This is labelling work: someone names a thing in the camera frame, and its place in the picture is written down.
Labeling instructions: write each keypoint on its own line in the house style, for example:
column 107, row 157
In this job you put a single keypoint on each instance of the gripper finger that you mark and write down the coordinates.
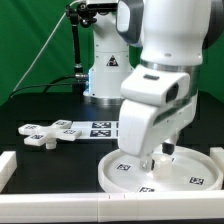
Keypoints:
column 168, row 148
column 146, row 162

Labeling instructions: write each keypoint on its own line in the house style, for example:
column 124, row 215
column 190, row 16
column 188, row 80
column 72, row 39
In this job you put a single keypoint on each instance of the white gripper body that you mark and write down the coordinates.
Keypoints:
column 155, row 108

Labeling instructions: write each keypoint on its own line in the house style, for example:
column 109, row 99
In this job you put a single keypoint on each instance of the white round table top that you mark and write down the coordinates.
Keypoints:
column 191, row 171

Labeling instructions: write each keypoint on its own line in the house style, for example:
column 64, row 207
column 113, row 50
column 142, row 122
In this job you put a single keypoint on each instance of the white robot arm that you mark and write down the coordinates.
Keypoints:
column 172, row 35

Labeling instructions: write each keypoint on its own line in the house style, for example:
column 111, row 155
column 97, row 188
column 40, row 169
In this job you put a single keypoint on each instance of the white U-shaped border fence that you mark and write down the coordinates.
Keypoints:
column 106, row 207

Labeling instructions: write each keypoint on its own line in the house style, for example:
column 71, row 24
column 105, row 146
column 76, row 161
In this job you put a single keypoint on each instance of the white marker plate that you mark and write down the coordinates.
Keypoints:
column 96, row 129

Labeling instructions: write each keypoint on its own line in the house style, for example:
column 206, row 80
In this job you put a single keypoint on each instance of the white cross-shaped table base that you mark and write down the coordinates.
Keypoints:
column 37, row 135

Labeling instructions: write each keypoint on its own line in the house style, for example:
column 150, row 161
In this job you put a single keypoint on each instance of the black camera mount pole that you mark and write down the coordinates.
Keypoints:
column 83, row 16

